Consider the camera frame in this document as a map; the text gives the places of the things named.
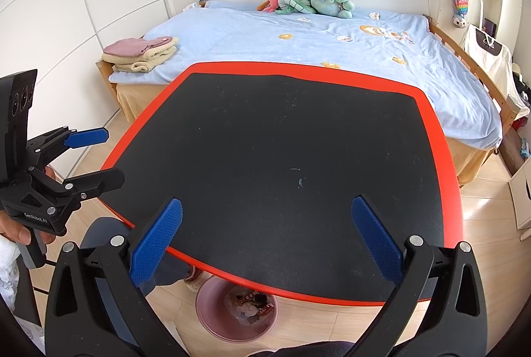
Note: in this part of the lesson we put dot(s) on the person's left leg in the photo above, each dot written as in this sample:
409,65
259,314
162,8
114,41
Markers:
103,228

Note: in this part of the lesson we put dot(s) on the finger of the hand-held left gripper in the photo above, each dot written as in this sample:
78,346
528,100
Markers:
99,180
87,137

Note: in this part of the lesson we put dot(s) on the person's leg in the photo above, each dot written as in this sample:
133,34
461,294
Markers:
315,349
103,228

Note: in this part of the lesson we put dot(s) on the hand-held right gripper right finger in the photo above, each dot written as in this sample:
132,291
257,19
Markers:
375,236

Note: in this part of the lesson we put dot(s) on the white storage box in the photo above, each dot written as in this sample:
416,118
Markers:
522,199

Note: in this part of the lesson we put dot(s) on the person's right leg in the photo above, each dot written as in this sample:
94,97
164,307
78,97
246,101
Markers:
315,349

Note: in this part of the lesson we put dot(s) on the black table red edge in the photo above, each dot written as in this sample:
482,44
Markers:
141,99

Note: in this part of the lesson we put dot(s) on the cream folded towel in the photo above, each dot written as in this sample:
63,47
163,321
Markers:
141,63

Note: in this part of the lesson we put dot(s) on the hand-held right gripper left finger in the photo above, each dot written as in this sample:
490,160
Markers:
159,240

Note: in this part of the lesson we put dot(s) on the green striped plush toy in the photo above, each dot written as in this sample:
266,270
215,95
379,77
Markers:
298,1

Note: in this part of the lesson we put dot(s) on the person's left hand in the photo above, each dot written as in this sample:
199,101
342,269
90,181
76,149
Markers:
8,226

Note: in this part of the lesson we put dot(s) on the dark chair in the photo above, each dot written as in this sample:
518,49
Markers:
25,290

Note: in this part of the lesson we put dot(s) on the pink trash bin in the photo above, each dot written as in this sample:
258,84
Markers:
215,323

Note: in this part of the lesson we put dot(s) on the person's left forearm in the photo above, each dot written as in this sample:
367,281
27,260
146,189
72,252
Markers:
8,255

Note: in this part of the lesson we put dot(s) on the cream and black tote bag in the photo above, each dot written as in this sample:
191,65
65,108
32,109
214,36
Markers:
493,60

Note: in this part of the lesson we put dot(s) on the white printed shirt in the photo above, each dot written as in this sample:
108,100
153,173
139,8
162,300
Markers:
6,288

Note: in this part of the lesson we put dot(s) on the pink folded cloth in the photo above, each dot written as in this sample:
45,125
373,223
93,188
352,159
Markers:
132,46

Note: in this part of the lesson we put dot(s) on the person's slipper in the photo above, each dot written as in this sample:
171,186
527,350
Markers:
193,276

